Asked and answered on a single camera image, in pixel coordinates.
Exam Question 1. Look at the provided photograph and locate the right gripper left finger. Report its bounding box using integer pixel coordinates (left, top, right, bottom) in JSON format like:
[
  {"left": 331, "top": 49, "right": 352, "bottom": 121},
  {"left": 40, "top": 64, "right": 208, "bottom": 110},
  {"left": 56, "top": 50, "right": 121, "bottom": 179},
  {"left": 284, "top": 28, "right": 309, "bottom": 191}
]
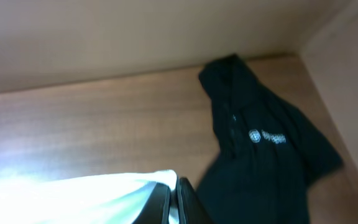
[{"left": 132, "top": 184, "right": 170, "bottom": 224}]

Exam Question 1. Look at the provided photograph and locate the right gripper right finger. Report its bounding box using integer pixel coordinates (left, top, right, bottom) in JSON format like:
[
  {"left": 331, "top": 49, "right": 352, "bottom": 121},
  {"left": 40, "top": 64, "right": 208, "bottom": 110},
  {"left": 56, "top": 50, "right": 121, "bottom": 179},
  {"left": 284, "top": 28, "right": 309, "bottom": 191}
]
[{"left": 176, "top": 177, "right": 213, "bottom": 224}]

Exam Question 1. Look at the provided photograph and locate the white t-shirt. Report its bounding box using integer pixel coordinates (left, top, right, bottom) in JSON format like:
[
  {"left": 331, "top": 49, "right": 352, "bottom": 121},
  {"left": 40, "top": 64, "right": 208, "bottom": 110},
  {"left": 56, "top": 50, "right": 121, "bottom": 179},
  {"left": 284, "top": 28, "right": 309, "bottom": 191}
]
[{"left": 0, "top": 170, "right": 179, "bottom": 223}]

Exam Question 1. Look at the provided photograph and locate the black t-shirt with logo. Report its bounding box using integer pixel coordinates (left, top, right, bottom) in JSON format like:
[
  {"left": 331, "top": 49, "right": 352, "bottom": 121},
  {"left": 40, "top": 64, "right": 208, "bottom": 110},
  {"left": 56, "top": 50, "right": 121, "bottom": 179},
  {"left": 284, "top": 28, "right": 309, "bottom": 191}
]
[{"left": 196, "top": 55, "right": 343, "bottom": 224}]

